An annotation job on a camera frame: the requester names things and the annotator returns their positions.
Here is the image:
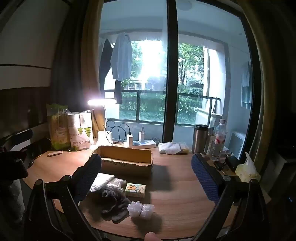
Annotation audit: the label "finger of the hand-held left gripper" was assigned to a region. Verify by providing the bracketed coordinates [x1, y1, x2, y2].
[7, 129, 34, 145]

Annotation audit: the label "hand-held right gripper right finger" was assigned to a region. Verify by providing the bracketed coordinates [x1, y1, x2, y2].
[185, 153, 271, 241]

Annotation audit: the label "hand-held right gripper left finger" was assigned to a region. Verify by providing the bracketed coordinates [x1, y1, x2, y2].
[24, 153, 102, 241]

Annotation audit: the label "white towel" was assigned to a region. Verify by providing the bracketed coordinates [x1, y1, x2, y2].
[90, 173, 115, 193]

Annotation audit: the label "white knit sock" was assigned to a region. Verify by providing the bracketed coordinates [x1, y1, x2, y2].
[106, 178, 127, 193]

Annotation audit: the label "grey sock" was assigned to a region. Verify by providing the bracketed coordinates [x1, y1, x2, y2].
[110, 193, 131, 223]
[99, 189, 118, 215]

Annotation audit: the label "cardboard box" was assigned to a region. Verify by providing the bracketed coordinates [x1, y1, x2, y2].
[92, 146, 154, 178]

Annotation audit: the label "cartoon print tissue pack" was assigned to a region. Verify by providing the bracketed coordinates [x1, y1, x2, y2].
[125, 183, 147, 198]

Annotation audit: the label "white plastic ball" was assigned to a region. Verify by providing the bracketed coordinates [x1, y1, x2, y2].
[128, 201, 142, 217]
[140, 204, 155, 219]

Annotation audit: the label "person's left forearm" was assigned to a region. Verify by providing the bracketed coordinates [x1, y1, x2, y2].
[0, 179, 25, 223]

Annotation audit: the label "person's right hand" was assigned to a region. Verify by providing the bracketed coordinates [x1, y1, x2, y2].
[144, 232, 160, 241]

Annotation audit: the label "black box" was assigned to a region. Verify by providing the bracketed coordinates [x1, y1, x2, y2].
[214, 156, 240, 172]

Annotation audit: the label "green snack bag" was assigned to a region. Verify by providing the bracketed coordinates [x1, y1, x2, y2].
[46, 103, 71, 151]

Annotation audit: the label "steel tumbler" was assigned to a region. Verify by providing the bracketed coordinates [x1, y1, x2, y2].
[192, 124, 209, 154]

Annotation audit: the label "plastic water bottle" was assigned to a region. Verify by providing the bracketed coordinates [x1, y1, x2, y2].
[209, 119, 228, 161]

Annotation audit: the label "yellow tissue pack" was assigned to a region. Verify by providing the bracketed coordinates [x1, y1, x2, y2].
[235, 152, 261, 182]

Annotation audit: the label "paper cup pack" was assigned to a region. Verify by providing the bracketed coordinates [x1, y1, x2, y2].
[67, 110, 94, 151]

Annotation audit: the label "white desk lamp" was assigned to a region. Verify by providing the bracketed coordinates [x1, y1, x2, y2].
[87, 98, 117, 145]

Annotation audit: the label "white wipes pack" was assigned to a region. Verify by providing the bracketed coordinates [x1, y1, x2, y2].
[158, 142, 189, 155]

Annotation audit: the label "white power strip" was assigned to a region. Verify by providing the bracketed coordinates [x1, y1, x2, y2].
[124, 140, 156, 149]

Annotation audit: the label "brown curtain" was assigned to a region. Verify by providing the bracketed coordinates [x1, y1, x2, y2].
[52, 0, 105, 131]

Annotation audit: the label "dark hanging pants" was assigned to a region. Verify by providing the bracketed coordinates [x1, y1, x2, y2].
[113, 80, 123, 105]

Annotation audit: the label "pale blue hanging garment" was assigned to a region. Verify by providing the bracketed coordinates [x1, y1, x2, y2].
[241, 61, 253, 109]

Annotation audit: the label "balcony railing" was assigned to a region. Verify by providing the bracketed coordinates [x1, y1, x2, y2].
[104, 89, 221, 124]

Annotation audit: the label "dark hanging garment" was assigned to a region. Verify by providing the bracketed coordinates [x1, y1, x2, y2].
[99, 38, 114, 92]

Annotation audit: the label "light blue hanging shirt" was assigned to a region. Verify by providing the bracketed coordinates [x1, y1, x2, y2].
[110, 32, 133, 81]

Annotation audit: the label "black cable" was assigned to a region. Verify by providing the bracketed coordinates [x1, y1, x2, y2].
[103, 120, 131, 143]

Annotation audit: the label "black window frame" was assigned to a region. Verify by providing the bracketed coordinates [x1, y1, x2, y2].
[161, 0, 179, 143]

